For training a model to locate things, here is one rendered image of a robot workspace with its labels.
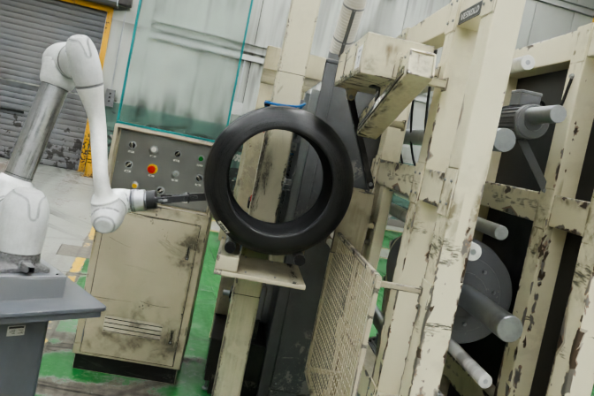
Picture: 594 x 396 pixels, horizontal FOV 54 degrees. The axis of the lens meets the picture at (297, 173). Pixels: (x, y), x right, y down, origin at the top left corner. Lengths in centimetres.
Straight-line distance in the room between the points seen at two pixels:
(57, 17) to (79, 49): 953
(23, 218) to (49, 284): 25
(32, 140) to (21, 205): 30
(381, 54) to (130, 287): 177
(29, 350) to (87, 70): 101
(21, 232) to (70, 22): 969
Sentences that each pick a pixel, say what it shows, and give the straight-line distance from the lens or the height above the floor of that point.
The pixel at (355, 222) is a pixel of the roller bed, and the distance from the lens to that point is 264.
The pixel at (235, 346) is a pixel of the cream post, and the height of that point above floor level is 38.
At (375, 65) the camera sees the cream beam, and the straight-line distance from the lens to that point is 207.
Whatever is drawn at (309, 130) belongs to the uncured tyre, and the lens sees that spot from 225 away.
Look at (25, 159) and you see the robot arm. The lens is 239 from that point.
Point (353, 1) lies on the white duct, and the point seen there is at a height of 212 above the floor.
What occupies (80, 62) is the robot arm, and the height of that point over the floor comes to 148.
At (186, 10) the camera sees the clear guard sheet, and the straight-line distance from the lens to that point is 306.
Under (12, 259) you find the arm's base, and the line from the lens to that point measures 222.
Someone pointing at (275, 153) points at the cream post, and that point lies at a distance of 264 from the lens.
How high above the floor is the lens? 136
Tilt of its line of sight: 3 degrees down
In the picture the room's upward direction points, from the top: 12 degrees clockwise
